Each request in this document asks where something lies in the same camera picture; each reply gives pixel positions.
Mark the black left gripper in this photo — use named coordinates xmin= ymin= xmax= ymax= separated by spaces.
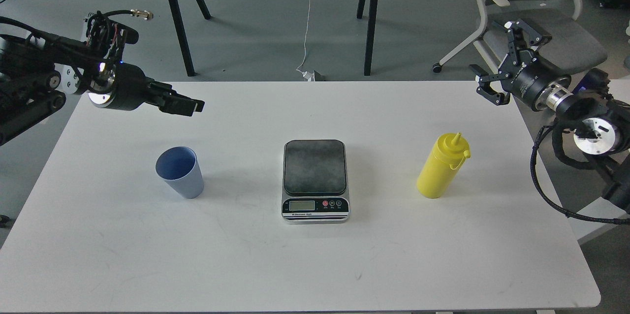
xmin=88 ymin=63 xmax=205 ymax=117

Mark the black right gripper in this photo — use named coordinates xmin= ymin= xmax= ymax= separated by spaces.
xmin=469 ymin=19 xmax=572 ymax=112

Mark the blue plastic cup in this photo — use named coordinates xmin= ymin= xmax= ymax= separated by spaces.
xmin=155 ymin=146 xmax=205 ymax=199

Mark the yellow squeeze bottle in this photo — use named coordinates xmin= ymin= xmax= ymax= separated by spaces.
xmin=416 ymin=132 xmax=471 ymax=199

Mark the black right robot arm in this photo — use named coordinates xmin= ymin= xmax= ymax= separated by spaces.
xmin=470 ymin=19 xmax=630 ymax=225

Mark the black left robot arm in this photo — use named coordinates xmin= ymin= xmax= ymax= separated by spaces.
xmin=0 ymin=9 xmax=205 ymax=144

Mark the black digital kitchen scale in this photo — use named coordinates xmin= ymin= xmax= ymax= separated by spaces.
xmin=281 ymin=139 xmax=350 ymax=224

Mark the grey office chair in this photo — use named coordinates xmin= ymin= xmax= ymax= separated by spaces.
xmin=432 ymin=0 xmax=608 ymax=75

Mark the white hanging cable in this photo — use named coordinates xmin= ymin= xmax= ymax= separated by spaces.
xmin=296 ymin=0 xmax=315 ymax=81

